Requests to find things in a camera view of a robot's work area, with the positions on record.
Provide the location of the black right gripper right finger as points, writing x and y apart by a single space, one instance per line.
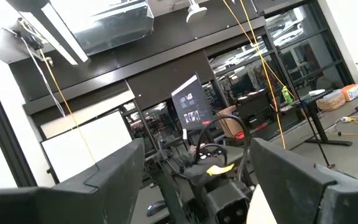
306 199

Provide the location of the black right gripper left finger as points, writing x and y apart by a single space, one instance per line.
73 205

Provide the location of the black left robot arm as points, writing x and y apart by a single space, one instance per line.
204 180

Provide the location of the white board panel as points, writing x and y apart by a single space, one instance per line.
85 146

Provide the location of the black background table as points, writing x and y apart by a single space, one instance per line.
317 124

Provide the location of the black computer mouse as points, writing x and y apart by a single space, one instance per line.
155 208

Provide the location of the green bottle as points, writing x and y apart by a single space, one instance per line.
287 96

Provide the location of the brown cardboard box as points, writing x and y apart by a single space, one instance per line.
228 124

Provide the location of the orange box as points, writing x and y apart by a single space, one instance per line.
351 92

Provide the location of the rig computer monitor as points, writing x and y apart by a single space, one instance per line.
191 105

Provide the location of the long ceiling light fixture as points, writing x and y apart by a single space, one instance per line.
62 37

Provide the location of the white round ceiling device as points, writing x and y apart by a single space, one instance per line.
196 12

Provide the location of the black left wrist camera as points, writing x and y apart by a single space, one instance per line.
228 207

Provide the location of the shiny metal duct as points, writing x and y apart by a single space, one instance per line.
117 28

